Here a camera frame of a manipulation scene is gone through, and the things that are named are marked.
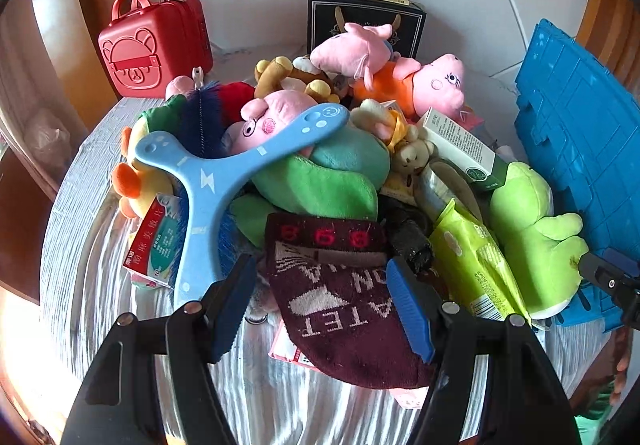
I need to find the red white medicine box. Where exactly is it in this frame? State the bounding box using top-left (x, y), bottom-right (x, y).
top-left (122, 194), bottom-right (186, 289)

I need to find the person's right hand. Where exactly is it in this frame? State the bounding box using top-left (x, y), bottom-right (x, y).
top-left (610, 328), bottom-right (631, 406)

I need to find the green frog plush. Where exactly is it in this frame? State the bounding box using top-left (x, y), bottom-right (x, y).
top-left (489, 161), bottom-right (589, 321)

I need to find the lime green wipes pack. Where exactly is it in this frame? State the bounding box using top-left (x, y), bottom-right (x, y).
top-left (430, 200), bottom-right (530, 321)

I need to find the green white carton box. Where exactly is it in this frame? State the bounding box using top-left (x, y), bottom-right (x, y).
top-left (418, 109), bottom-right (508, 192)

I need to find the blue folding crate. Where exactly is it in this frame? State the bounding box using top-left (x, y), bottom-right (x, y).
top-left (513, 18), bottom-right (640, 334)

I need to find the yellow duck plush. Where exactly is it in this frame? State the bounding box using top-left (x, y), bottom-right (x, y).
top-left (111, 116), bottom-right (174, 218)

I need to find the maroon knit beanie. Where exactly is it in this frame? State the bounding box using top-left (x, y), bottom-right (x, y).
top-left (265, 212), bottom-right (434, 390)

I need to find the blue boomerang toy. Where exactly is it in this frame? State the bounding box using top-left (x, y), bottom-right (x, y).
top-left (134, 104), bottom-right (349, 307)

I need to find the small beige bear plush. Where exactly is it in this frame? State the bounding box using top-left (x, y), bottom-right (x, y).
top-left (384, 133), bottom-right (435, 194)

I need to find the pink pig plush orange dress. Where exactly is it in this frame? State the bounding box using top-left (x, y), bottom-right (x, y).
top-left (352, 54), bottom-right (465, 121)

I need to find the blue furry plush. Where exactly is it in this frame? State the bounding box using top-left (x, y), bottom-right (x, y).
top-left (177, 82), bottom-right (226, 159)

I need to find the green teal plush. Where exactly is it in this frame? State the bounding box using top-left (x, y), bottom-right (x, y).
top-left (230, 124), bottom-right (390, 248)

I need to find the pink pig plush centre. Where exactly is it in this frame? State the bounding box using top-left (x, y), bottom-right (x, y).
top-left (224, 90), bottom-right (318, 156)

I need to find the pink pig plush upper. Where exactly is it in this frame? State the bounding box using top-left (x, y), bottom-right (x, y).
top-left (309, 22), bottom-right (394, 90)

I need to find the brown monkey plush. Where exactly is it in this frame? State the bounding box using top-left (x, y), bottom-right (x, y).
top-left (254, 56), bottom-right (340, 104)

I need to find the red bear suitcase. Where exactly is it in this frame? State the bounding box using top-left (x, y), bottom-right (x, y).
top-left (98, 0), bottom-right (214, 98)

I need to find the black gift box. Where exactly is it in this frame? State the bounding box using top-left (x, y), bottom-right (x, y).
top-left (307, 0), bottom-right (426, 57)

